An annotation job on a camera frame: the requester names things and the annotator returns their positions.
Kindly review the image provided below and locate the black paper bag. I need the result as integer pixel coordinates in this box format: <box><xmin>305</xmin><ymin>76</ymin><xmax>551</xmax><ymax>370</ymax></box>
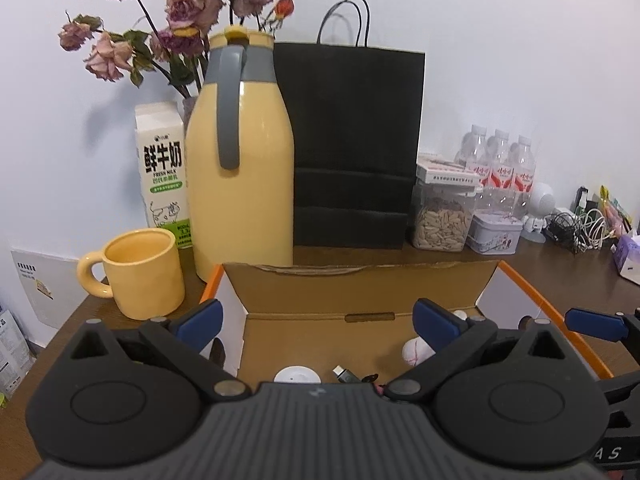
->
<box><xmin>274</xmin><ymin>0</ymin><xmax>425</xmax><ymax>249</ymax></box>

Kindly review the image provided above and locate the yellow thermos jug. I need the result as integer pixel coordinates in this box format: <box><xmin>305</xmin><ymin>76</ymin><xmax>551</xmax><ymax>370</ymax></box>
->
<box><xmin>186</xmin><ymin>25</ymin><xmax>294</xmax><ymax>280</ymax></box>

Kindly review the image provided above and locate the yellow white plush alpaca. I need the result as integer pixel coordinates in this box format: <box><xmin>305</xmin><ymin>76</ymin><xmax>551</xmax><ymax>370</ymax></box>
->
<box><xmin>401</xmin><ymin>310</ymin><xmax>468</xmax><ymax>366</ymax></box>

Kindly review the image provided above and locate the water bottle left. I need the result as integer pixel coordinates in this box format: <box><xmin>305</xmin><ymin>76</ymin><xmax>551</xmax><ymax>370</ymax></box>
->
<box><xmin>454</xmin><ymin>125</ymin><xmax>489</xmax><ymax>180</ymax></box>

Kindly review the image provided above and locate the dried rose bouquet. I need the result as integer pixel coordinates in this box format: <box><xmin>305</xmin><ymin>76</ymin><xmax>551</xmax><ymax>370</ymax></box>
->
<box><xmin>58</xmin><ymin>0</ymin><xmax>295</xmax><ymax>99</ymax></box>

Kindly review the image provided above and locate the water bottle middle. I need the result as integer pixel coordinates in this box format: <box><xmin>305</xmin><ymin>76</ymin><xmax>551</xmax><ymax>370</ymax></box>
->
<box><xmin>484</xmin><ymin>129</ymin><xmax>513</xmax><ymax>212</ymax></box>

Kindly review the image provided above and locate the white milk carton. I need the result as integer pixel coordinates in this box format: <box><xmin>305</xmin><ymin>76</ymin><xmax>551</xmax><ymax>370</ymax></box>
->
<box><xmin>134</xmin><ymin>102</ymin><xmax>192</xmax><ymax>248</ymax></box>

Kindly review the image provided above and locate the small white robot figure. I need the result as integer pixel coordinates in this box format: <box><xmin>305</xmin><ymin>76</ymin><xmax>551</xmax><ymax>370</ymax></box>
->
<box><xmin>521</xmin><ymin>182</ymin><xmax>555</xmax><ymax>244</ymax></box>

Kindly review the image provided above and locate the small printed tin box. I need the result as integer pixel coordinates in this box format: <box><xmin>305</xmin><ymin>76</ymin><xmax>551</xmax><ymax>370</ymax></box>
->
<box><xmin>466</xmin><ymin>211</ymin><xmax>523</xmax><ymax>256</ymax></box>

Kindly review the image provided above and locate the white flat box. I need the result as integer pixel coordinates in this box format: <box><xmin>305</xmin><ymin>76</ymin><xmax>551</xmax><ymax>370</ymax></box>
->
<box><xmin>416</xmin><ymin>154</ymin><xmax>480</xmax><ymax>188</ymax></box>

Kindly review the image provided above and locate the yellow ceramic mug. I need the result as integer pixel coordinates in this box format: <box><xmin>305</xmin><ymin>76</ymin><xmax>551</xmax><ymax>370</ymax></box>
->
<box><xmin>76</xmin><ymin>228</ymin><xmax>186</xmax><ymax>321</ymax></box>

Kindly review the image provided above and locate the water bottle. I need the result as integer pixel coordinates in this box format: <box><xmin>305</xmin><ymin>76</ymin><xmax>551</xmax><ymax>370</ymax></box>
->
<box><xmin>454</xmin><ymin>125</ymin><xmax>489</xmax><ymax>180</ymax></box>
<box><xmin>484</xmin><ymin>129</ymin><xmax>513</xmax><ymax>212</ymax></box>
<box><xmin>509</xmin><ymin>136</ymin><xmax>536</xmax><ymax>219</ymax></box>

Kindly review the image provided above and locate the water bottle right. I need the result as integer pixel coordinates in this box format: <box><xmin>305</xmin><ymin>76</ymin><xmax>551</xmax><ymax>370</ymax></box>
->
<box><xmin>509</xmin><ymin>136</ymin><xmax>536</xmax><ymax>219</ymax></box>

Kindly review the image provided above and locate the white round disc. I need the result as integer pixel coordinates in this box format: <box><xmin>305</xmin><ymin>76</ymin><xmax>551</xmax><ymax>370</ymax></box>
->
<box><xmin>273</xmin><ymin>365</ymin><xmax>321</xmax><ymax>384</ymax></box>

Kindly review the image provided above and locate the clear seed container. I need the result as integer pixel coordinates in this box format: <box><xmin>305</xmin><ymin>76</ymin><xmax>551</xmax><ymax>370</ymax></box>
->
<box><xmin>411</xmin><ymin>181</ymin><xmax>483</xmax><ymax>252</ymax></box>

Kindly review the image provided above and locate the red orange cardboard box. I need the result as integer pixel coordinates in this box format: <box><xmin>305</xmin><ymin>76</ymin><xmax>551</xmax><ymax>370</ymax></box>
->
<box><xmin>186</xmin><ymin>252</ymin><xmax>623</xmax><ymax>386</ymax></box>

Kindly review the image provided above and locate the tangled cables pile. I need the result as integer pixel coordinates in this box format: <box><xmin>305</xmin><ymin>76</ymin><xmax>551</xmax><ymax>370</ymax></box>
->
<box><xmin>544</xmin><ymin>186</ymin><xmax>622</xmax><ymax>255</ymax></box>

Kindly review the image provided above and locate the purple white box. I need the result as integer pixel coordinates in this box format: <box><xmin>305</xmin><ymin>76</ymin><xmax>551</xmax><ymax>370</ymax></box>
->
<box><xmin>613</xmin><ymin>235</ymin><xmax>640</xmax><ymax>285</ymax></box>

